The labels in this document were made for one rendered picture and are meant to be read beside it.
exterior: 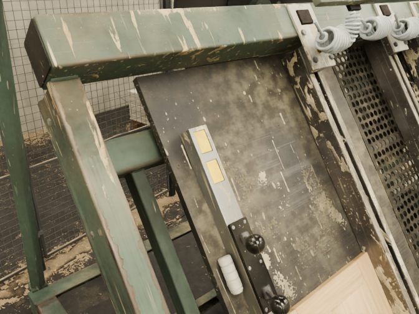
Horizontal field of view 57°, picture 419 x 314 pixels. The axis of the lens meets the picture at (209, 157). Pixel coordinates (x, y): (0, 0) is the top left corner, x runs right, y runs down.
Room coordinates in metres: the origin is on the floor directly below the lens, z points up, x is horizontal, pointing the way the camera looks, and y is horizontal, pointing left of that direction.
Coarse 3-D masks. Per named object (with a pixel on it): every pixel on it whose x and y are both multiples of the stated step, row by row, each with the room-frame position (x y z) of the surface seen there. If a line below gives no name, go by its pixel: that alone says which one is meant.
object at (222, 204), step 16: (192, 128) 0.78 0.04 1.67; (192, 144) 0.77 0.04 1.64; (192, 160) 0.77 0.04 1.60; (208, 160) 0.75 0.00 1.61; (208, 176) 0.73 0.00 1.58; (224, 176) 0.75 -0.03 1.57; (208, 192) 0.72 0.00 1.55; (224, 192) 0.73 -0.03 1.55; (224, 208) 0.70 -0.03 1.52; (224, 224) 0.68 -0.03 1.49; (224, 240) 0.68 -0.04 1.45; (240, 272) 0.64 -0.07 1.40; (256, 304) 0.60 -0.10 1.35
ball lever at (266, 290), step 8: (264, 288) 0.61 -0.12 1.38; (264, 296) 0.61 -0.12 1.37; (272, 296) 0.57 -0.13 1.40; (280, 296) 0.53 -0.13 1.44; (272, 304) 0.52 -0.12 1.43; (280, 304) 0.52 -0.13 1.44; (288, 304) 0.52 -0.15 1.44; (272, 312) 0.52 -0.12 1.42; (280, 312) 0.51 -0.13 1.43; (288, 312) 0.52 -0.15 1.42
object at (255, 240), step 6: (240, 234) 0.67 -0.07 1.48; (246, 234) 0.67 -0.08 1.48; (252, 234) 0.59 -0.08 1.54; (258, 234) 0.59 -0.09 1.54; (246, 240) 0.58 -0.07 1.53; (252, 240) 0.57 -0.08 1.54; (258, 240) 0.57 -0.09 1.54; (264, 240) 0.58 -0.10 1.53; (246, 246) 0.57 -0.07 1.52; (252, 246) 0.57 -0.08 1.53; (258, 246) 0.56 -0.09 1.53; (264, 246) 0.57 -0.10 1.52; (252, 252) 0.57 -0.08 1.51; (258, 252) 0.56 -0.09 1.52
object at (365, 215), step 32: (352, 32) 1.00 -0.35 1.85; (288, 64) 1.11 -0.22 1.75; (320, 64) 1.05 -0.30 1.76; (320, 96) 1.03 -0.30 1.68; (320, 128) 1.01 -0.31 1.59; (352, 160) 0.97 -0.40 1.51; (352, 192) 0.92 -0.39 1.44; (352, 224) 0.90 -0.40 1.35; (384, 224) 0.88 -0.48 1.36; (384, 256) 0.83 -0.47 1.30; (384, 288) 0.81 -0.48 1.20
